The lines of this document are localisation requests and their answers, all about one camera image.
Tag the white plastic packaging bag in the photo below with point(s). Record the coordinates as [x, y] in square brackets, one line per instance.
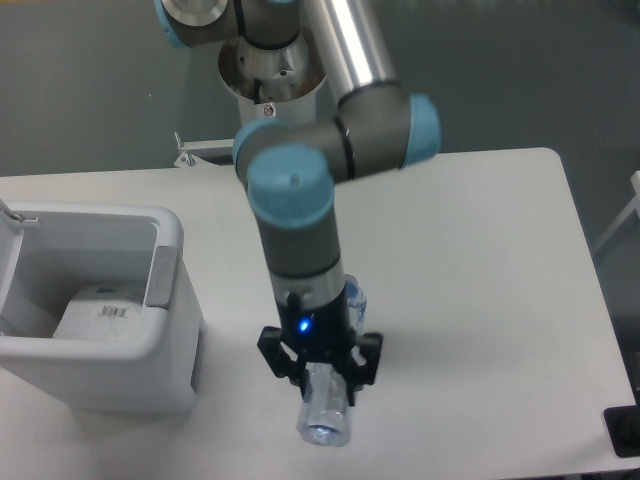
[103, 312]

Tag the black device at table edge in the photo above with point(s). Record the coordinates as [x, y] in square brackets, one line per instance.
[623, 427]

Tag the white frame at right edge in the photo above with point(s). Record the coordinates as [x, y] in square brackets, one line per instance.
[621, 226]

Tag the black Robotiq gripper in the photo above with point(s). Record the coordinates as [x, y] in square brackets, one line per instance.
[322, 334]

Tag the white open trash can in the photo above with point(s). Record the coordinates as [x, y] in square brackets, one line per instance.
[49, 252]

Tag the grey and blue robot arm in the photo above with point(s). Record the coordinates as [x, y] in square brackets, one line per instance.
[290, 172]

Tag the crushed clear plastic bottle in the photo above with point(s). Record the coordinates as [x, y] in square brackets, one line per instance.
[325, 415]

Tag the white pedestal base frame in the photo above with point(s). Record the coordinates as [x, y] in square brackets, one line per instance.
[193, 153]

